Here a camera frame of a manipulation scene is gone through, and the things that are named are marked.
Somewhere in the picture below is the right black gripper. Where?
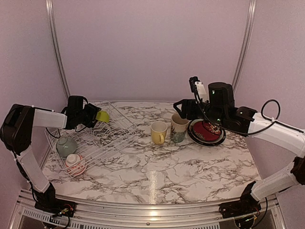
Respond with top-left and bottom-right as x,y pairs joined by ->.
174,98 -> 226,125

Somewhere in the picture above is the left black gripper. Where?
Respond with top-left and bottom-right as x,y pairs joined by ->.
76,103 -> 101,128

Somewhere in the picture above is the lime green bowl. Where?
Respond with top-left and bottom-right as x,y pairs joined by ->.
95,110 -> 110,123

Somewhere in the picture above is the green patterned tall mug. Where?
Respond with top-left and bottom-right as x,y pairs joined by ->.
170,113 -> 189,143

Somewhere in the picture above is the black rimmed beige plate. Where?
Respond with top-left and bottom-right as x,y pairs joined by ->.
187,118 -> 226,147

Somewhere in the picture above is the yellow mug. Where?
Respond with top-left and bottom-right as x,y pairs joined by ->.
151,121 -> 167,145

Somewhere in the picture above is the pale green cup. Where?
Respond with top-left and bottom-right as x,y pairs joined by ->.
56,136 -> 77,157

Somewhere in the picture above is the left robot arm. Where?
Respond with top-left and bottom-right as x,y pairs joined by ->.
0,95 -> 101,212

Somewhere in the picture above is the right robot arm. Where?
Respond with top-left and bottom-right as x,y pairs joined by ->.
173,77 -> 305,214

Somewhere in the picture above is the pink white small bowl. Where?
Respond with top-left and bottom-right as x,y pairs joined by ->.
65,154 -> 87,177

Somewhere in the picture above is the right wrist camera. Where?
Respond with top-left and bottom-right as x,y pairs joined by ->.
189,76 -> 208,103

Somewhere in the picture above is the white wire dish rack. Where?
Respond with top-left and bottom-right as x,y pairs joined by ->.
45,101 -> 137,177

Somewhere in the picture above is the right aluminium frame post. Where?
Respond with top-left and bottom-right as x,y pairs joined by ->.
232,0 -> 257,92

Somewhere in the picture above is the aluminium frame post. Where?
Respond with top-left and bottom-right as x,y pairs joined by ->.
232,0 -> 257,92
45,0 -> 71,99

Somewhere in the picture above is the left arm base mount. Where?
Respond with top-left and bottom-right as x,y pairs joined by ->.
32,191 -> 76,229

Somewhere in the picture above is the front aluminium rail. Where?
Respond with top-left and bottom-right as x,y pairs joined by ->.
14,189 -> 282,229

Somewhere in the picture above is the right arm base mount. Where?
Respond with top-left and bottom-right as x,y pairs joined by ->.
219,188 -> 261,229

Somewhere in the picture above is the left aluminium frame post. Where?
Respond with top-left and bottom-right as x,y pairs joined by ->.
45,0 -> 71,99

